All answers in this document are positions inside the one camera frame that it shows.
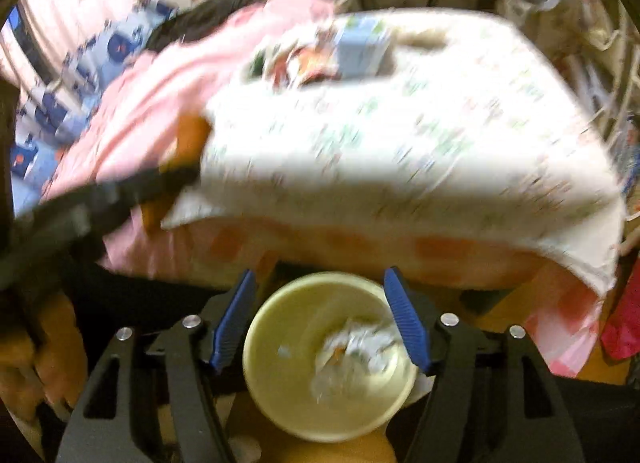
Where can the white paper wrapper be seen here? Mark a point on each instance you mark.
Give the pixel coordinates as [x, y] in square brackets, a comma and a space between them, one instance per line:
[360, 348]

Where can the black cloth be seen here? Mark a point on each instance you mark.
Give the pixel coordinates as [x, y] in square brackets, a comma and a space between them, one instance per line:
[200, 18]

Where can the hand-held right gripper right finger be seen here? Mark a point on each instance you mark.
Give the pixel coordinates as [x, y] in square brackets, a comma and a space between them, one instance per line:
[407, 323]

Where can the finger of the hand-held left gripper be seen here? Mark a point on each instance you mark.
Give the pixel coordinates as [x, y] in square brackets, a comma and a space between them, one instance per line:
[100, 203]

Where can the pink star curtain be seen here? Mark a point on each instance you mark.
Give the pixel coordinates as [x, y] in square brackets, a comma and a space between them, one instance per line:
[75, 8]

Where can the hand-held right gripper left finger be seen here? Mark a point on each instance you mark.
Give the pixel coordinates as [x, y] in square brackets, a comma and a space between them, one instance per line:
[232, 323]

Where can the red printed snack wrapper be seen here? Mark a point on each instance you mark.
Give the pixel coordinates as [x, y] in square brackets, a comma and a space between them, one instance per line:
[300, 63]

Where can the magenta fabric bag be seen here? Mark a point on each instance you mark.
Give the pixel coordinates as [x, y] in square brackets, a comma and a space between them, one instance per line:
[625, 328]

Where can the pale yellow round bin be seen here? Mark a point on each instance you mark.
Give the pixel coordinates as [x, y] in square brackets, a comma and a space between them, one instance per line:
[280, 393]

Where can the pink blanket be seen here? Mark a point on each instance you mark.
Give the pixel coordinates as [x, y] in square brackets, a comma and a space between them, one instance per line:
[150, 108]

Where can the orange peel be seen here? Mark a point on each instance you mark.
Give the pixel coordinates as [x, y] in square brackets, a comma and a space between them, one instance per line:
[192, 140]

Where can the pink checked cloth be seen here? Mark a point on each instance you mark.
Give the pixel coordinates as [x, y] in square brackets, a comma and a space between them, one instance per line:
[350, 248]

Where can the person's left hand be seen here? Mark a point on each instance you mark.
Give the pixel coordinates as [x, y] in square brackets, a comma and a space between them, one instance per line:
[55, 343]

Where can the whale print bedsheet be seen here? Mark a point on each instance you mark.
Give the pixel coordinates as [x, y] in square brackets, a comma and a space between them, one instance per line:
[100, 53]

